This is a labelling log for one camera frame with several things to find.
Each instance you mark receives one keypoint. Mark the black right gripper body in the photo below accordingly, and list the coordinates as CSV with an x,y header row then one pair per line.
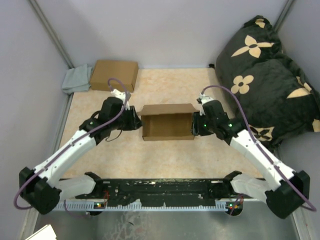
x,y
202,126

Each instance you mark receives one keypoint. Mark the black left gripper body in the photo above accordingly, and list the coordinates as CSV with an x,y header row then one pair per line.
x,y
125,122

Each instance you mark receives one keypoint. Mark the brown cardboard box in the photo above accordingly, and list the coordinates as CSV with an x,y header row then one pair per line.
x,y
125,71
167,122

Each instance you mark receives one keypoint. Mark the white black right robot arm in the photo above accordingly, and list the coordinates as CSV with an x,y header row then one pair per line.
x,y
282,189

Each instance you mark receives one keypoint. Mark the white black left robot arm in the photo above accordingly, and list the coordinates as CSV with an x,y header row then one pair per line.
x,y
42,187

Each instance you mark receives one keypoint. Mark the closed brown cardboard box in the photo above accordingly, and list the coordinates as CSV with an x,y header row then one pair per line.
x,y
125,71

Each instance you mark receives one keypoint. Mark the grey folded cloth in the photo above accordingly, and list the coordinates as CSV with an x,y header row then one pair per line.
x,y
77,79

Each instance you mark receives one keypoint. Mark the black floral pillow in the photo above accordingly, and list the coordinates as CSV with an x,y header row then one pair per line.
x,y
266,85

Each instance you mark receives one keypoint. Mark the white paper sheet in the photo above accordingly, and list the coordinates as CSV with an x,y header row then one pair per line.
x,y
45,233

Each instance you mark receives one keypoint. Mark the grey metal corner rail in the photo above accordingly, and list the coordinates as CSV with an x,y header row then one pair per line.
x,y
53,36
283,14

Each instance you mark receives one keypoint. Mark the white slotted cable duct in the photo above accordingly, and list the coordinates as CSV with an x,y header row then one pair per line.
x,y
100,206

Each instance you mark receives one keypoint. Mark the right grey metal corner rail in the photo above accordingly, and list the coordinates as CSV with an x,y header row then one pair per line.
x,y
283,14

